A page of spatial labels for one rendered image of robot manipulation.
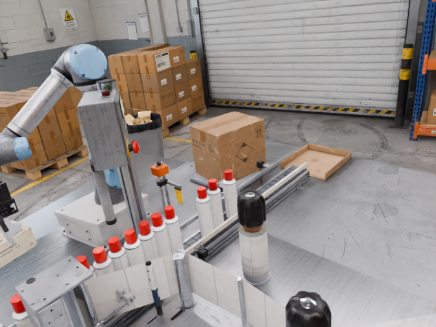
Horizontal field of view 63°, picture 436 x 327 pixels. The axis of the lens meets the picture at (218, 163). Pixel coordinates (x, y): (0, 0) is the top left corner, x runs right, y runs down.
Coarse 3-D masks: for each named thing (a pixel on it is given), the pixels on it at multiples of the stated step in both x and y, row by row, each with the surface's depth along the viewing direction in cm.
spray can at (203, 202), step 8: (200, 192) 125; (200, 200) 126; (208, 200) 126; (200, 208) 127; (208, 208) 127; (200, 216) 128; (208, 216) 128; (200, 224) 130; (208, 224) 129; (200, 232) 133; (208, 232) 131
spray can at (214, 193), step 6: (210, 180) 130; (216, 180) 130; (210, 186) 130; (216, 186) 130; (210, 192) 130; (216, 192) 130; (210, 198) 131; (216, 198) 131; (216, 204) 132; (216, 210) 133; (222, 210) 135; (216, 216) 134; (222, 216) 135; (216, 222) 135; (222, 222) 136
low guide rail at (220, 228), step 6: (306, 162) 175; (300, 168) 170; (294, 174) 167; (282, 180) 160; (276, 186) 157; (264, 192) 152; (270, 192) 154; (264, 198) 151; (234, 216) 138; (228, 222) 136; (216, 228) 132; (222, 228) 133; (210, 234) 129; (216, 234) 132; (204, 240) 127; (192, 246) 124; (198, 246) 125; (186, 252) 121
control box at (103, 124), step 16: (96, 96) 99; (112, 96) 96; (80, 112) 91; (96, 112) 92; (112, 112) 93; (96, 128) 94; (112, 128) 95; (96, 144) 95; (112, 144) 96; (96, 160) 97; (112, 160) 98; (128, 160) 100
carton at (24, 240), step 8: (0, 232) 124; (16, 232) 123; (24, 232) 123; (32, 232) 126; (0, 240) 119; (16, 240) 121; (24, 240) 123; (32, 240) 126; (0, 248) 117; (8, 248) 119; (16, 248) 121; (24, 248) 124; (0, 256) 117; (8, 256) 120; (16, 256) 122; (0, 264) 117
